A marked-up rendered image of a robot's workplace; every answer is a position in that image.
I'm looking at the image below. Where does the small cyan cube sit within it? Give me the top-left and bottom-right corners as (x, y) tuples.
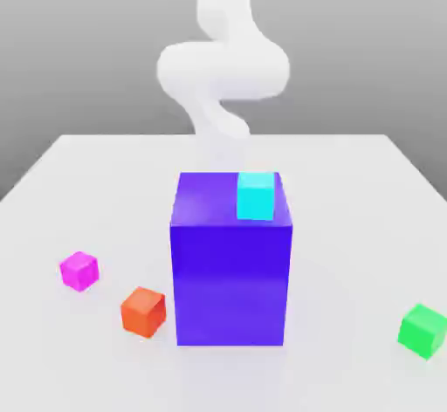
(236, 171), (276, 222)

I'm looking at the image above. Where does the small orange cube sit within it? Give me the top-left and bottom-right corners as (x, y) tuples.
(120, 285), (168, 340)

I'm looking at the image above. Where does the small magenta cube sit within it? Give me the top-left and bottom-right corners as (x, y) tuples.
(58, 251), (100, 293)

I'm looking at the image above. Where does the small green cube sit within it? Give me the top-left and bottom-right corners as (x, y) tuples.
(396, 302), (447, 361)

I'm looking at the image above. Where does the large purple box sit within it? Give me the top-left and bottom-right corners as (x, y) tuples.
(169, 171), (293, 347)

